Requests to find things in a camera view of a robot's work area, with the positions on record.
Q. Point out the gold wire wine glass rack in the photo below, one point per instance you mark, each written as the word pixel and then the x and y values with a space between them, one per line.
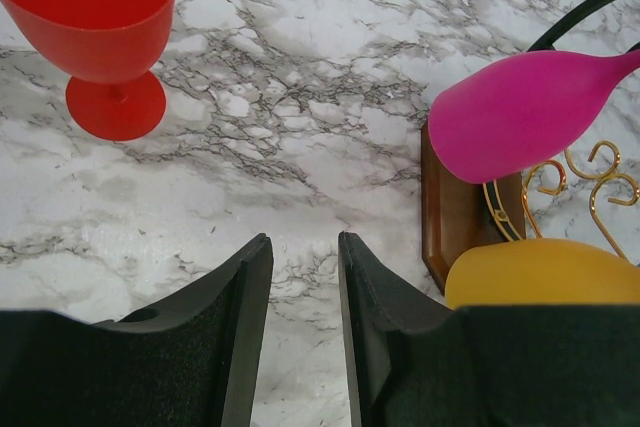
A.
pixel 456 215

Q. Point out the magenta plastic wine glass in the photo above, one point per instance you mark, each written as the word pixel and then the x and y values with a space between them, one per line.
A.
pixel 521 111

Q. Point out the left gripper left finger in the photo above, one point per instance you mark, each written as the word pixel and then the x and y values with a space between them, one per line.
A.
pixel 189 359

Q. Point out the red plastic wine glass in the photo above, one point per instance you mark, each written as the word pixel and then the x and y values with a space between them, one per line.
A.
pixel 108 48

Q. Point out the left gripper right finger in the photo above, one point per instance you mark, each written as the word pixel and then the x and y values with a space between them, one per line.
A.
pixel 411 361

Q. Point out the yellow plastic wine glass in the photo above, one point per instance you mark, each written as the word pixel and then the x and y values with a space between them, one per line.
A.
pixel 540 271

